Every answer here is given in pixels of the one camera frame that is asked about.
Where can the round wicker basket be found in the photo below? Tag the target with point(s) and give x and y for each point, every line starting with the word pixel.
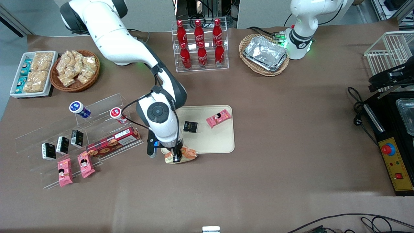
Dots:
pixel 56 84

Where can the beige cracker pack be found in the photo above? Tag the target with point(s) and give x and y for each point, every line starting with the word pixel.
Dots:
pixel 38 77
pixel 43 60
pixel 33 87

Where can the black food warmer appliance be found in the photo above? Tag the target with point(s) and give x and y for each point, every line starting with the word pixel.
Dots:
pixel 376 129

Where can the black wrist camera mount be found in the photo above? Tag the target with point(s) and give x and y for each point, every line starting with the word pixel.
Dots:
pixel 151 145

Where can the oval wicker basket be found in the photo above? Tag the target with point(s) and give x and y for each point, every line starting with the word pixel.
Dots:
pixel 258 72

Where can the beige plastic tray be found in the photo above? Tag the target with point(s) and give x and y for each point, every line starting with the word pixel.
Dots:
pixel 213 139

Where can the foil container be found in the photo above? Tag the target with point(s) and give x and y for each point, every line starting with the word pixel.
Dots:
pixel 265 53

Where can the clear acrylic tiered stand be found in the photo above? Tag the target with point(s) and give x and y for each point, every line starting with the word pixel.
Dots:
pixel 97 110

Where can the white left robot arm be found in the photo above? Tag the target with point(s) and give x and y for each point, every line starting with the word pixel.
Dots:
pixel 300 19

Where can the clear acrylic bottle rack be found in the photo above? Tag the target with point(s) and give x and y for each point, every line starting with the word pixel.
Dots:
pixel 208 66

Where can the blue lid yogurt bottle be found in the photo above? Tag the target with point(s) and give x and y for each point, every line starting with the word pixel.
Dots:
pixel 79 109

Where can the clear bag of crackers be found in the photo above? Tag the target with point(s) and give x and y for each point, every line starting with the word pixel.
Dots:
pixel 66 79
pixel 90 62
pixel 85 75
pixel 63 60
pixel 77 59

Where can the red lid yogurt bottle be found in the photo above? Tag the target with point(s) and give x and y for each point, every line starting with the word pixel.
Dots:
pixel 118 115

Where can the small electronic board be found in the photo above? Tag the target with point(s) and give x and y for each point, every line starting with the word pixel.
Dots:
pixel 318 229

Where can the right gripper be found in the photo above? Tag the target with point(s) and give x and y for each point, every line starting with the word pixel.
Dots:
pixel 177 152

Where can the black equipment rack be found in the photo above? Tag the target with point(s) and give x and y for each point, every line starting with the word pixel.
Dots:
pixel 207 9

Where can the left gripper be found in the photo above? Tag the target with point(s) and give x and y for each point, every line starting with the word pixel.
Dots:
pixel 385 78

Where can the blue snack packet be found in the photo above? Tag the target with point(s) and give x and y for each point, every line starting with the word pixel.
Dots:
pixel 21 83
pixel 26 67

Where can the grey metal bar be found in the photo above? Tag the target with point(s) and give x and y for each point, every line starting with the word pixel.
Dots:
pixel 385 94

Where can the pink snack packet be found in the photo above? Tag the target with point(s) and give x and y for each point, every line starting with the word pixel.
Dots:
pixel 219 118
pixel 64 172
pixel 85 164

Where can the aluminium frame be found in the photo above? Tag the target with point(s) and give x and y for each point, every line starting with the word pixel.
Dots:
pixel 393 8

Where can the steel food pan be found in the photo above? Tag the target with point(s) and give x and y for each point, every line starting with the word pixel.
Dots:
pixel 407 116

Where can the red cookie box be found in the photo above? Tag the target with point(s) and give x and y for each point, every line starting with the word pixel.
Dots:
pixel 113 142

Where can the sandwich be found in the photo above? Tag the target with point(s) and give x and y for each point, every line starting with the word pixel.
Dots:
pixel 184 155

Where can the small white block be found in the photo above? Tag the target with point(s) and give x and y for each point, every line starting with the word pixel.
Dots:
pixel 211 229

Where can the small black carton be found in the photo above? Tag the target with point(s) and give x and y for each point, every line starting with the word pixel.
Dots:
pixel 77 138
pixel 62 145
pixel 190 127
pixel 48 151

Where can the red and blue knob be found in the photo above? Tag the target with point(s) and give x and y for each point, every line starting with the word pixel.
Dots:
pixel 387 149

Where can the white rectangular bin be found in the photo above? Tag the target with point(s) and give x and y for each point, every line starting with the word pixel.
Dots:
pixel 15 92

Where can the red rocker switch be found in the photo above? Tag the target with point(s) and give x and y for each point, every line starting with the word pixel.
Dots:
pixel 398 176

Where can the red cola bottle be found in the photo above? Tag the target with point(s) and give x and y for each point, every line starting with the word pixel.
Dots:
pixel 202 55
pixel 181 32
pixel 219 54
pixel 217 30
pixel 198 31
pixel 185 56

